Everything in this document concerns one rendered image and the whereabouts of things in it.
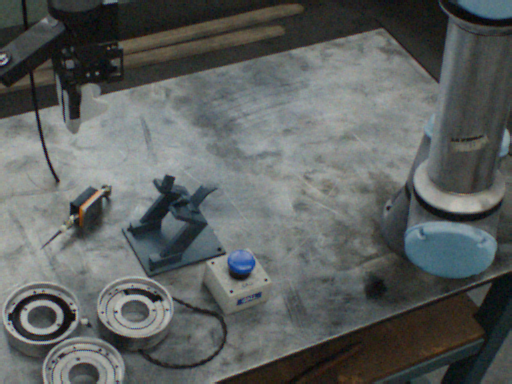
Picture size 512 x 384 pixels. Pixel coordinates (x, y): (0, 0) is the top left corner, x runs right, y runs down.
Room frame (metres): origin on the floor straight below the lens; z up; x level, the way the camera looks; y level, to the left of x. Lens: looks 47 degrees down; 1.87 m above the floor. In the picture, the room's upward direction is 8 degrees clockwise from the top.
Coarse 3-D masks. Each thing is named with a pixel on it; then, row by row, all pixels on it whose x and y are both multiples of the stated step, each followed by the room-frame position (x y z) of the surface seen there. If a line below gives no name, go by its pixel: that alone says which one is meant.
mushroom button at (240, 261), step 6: (234, 252) 0.89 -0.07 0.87; (240, 252) 0.89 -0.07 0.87; (246, 252) 0.89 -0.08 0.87; (228, 258) 0.88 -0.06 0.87; (234, 258) 0.88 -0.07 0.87; (240, 258) 0.88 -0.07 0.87; (246, 258) 0.88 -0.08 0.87; (252, 258) 0.88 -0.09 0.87; (228, 264) 0.87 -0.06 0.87; (234, 264) 0.87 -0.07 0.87; (240, 264) 0.87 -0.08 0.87; (246, 264) 0.87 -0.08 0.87; (252, 264) 0.87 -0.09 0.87; (234, 270) 0.86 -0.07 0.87; (240, 270) 0.86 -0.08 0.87; (246, 270) 0.86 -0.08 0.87; (252, 270) 0.87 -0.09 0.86
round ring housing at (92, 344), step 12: (60, 348) 0.71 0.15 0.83; (72, 348) 0.72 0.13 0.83; (84, 348) 0.72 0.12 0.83; (96, 348) 0.73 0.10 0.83; (108, 348) 0.72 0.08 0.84; (48, 360) 0.69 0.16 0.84; (72, 360) 0.70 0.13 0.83; (84, 360) 0.70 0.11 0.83; (96, 360) 0.71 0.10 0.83; (108, 360) 0.71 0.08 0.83; (120, 360) 0.71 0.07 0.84; (48, 372) 0.68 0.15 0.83; (72, 372) 0.69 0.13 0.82; (84, 372) 0.70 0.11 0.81; (96, 372) 0.70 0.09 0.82; (120, 372) 0.69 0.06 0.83
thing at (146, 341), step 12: (108, 288) 0.82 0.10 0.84; (120, 288) 0.83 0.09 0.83; (144, 288) 0.84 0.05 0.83; (156, 288) 0.84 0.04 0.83; (108, 300) 0.81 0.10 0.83; (120, 300) 0.81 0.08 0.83; (132, 300) 0.82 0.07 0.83; (144, 300) 0.82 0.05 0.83; (168, 300) 0.82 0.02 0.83; (120, 312) 0.79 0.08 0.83; (132, 312) 0.82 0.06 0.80; (144, 312) 0.81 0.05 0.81; (168, 312) 0.80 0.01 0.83; (108, 324) 0.76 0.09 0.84; (120, 324) 0.77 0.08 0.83; (132, 324) 0.77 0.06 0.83; (144, 324) 0.78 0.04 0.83; (168, 324) 0.78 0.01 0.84; (108, 336) 0.75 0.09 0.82; (120, 336) 0.75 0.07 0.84; (132, 336) 0.75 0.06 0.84; (144, 336) 0.75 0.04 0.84; (156, 336) 0.76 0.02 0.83; (132, 348) 0.75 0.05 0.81; (144, 348) 0.76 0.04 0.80
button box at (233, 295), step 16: (224, 256) 0.91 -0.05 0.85; (208, 272) 0.88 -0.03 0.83; (224, 272) 0.88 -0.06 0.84; (256, 272) 0.88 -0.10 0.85; (208, 288) 0.88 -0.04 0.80; (224, 288) 0.85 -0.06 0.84; (240, 288) 0.85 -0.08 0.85; (256, 288) 0.86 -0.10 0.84; (224, 304) 0.84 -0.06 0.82; (240, 304) 0.84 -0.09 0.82; (256, 304) 0.86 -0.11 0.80
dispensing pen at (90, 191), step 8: (104, 184) 1.03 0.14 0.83; (88, 192) 1.00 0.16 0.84; (96, 192) 1.00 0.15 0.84; (104, 192) 1.02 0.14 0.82; (80, 200) 0.98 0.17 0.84; (72, 208) 0.97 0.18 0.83; (72, 216) 0.96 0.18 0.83; (64, 224) 0.94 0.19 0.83; (72, 224) 0.95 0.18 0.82; (40, 248) 0.89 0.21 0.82
